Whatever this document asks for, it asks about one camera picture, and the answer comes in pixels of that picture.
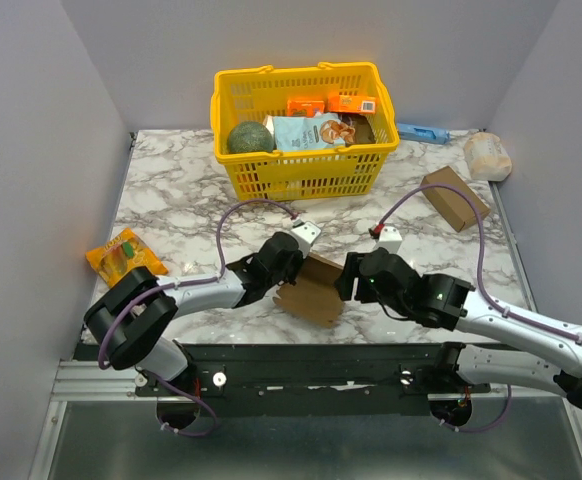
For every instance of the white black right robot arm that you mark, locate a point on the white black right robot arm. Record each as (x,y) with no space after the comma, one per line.
(542,353)

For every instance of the beige wrapped bread bag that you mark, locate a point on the beige wrapped bread bag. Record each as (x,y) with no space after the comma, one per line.
(486,158)

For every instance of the light blue snack bag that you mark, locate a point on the light blue snack bag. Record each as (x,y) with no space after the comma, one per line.
(294,134)

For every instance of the blue tissue packet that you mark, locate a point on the blue tissue packet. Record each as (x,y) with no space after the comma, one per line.
(424,134)

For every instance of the orange snack box left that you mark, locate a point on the orange snack box left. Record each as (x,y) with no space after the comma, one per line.
(309,108)

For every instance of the brown cardboard box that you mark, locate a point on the brown cardboard box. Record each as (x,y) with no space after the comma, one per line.
(313,297)
(451,206)

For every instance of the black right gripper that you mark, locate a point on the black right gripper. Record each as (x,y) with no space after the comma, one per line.
(350,276)

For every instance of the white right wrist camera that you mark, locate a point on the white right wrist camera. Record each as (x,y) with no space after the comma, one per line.
(386,237)

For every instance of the orange snack box right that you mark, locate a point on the orange snack box right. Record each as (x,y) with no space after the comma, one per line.
(351,104)

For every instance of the dark brown snack packet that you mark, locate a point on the dark brown snack packet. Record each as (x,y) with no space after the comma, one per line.
(361,130)

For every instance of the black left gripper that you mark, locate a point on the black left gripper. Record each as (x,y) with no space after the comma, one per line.
(299,263)

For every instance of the folded brown cardboard box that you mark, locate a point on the folded brown cardboard box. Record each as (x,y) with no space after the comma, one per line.
(451,206)

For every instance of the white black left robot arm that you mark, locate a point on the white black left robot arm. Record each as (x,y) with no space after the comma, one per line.
(128,322)

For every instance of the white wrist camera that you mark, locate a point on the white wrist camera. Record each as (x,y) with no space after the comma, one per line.
(305,233)
(386,237)

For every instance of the orange gummy candy bag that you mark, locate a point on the orange gummy candy bag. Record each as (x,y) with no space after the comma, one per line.
(120,255)

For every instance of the orange snack box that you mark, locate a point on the orange snack box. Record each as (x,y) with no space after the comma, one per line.
(309,108)
(351,104)

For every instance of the yellow plastic shopping basket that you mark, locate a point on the yellow plastic shopping basket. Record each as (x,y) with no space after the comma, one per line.
(259,94)

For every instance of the green round melon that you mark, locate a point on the green round melon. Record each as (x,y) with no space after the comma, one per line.
(249,137)

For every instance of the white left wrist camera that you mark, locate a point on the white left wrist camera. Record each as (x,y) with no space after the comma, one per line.
(305,233)

